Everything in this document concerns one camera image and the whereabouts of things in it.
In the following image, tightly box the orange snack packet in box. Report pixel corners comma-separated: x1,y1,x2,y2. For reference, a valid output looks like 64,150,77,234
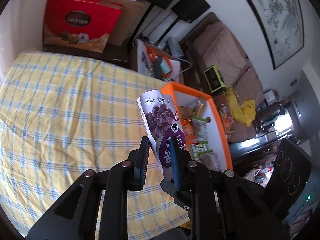
182,120,195,146

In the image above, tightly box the yellow plaid tablecloth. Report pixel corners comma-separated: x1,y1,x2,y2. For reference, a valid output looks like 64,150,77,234
0,50,190,238

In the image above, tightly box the brown sofa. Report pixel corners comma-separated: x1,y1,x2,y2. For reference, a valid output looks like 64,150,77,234
179,11,266,143

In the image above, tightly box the right black speaker on stand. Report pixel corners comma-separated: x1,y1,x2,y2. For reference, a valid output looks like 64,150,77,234
156,0,210,44

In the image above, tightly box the purple grape jelly pouch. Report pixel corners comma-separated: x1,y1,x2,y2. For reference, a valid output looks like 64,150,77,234
137,90,187,181

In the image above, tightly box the green black radio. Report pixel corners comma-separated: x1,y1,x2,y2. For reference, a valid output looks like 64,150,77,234
203,65,228,95

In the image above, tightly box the red Collection cookie box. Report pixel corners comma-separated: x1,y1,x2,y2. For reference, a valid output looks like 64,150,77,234
43,0,123,53

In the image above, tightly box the open box with clutter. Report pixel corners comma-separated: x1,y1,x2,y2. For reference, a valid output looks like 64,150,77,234
130,40,188,84

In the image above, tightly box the framed ink painting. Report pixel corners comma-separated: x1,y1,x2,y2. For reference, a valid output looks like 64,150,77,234
246,0,304,69

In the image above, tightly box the yellow plastic bag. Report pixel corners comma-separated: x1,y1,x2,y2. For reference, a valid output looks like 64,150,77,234
225,87,256,127

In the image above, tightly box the brown cardboard box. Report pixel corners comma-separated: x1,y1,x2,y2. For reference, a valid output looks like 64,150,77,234
104,0,150,47

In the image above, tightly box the grey power strip box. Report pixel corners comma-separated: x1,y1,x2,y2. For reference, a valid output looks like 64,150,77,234
167,37,184,59

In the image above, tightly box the green white snack bag in box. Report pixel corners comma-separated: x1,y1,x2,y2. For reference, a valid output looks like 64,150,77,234
191,116,212,161

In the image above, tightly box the orange cardboard box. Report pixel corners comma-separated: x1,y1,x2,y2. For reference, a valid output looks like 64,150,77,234
161,82,233,171

